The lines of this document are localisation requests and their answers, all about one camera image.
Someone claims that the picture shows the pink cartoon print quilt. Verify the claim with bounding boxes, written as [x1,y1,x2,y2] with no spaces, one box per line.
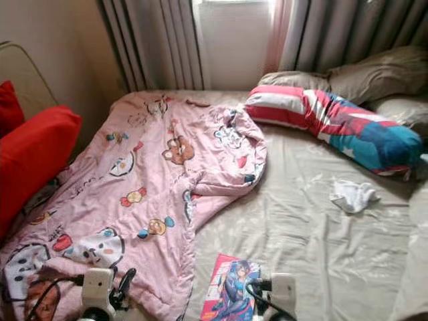
[0,92,268,321]

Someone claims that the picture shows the anime cover book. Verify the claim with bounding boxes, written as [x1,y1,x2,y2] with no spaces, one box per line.
[201,253,261,321]

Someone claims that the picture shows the large red cushion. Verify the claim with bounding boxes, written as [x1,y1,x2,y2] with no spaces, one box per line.
[0,105,82,238]

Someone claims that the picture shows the beige floral bed sheet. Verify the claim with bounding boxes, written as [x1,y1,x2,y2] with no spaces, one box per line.
[107,90,428,321]

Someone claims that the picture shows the small red cushion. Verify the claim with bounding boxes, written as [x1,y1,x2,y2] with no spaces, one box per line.
[0,80,25,138]

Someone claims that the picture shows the beige padded headboard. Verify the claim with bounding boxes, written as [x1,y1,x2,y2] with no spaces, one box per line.
[0,41,58,121]

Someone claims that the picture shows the crumpled white cloth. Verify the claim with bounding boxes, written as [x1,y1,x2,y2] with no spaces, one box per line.
[330,179,381,215]

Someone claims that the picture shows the grey pleated curtain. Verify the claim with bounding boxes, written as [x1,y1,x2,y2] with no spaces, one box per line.
[97,0,205,93]
[278,0,428,73]

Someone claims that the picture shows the flat grey-beige pillow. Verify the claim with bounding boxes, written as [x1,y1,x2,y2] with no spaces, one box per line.
[257,70,332,93]

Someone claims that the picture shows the pink sheer curtain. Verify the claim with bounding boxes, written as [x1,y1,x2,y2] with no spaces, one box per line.
[264,0,295,73]

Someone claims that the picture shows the bright window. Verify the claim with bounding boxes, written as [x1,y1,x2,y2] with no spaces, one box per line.
[201,0,272,6]

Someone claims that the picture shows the large wrinkled tan pillow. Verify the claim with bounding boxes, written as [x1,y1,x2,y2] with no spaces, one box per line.
[328,45,428,104]

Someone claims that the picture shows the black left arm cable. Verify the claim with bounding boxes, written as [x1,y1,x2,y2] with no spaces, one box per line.
[33,274,86,321]

